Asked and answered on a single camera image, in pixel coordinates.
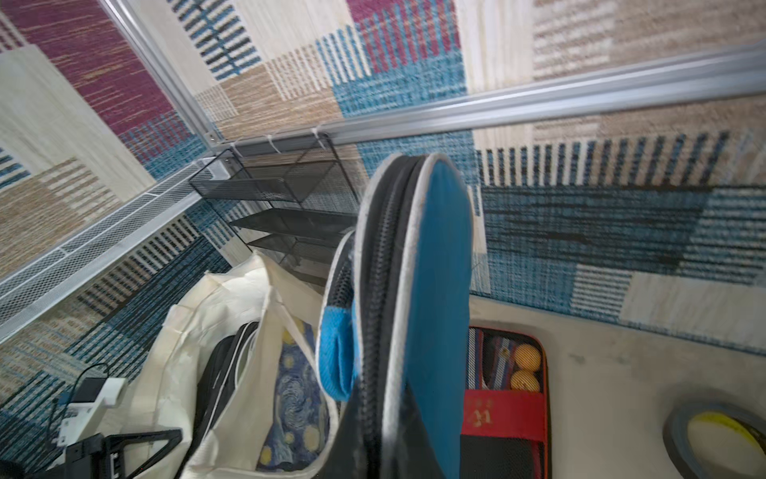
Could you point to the black blue paddle case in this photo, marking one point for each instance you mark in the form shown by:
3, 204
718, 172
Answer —
392, 338

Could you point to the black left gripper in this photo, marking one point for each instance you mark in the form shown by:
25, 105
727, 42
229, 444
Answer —
78, 458

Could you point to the white canvas starry night bag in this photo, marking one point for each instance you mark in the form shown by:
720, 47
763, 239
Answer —
279, 423

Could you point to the black tape roll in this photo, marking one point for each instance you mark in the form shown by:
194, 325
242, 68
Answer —
715, 439

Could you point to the black red paddle case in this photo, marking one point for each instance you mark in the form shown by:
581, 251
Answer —
505, 433

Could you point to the black wire mesh shelf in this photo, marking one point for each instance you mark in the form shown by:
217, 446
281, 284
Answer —
292, 206

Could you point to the orange ping pong ball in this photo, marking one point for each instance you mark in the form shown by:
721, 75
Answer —
528, 357
524, 380

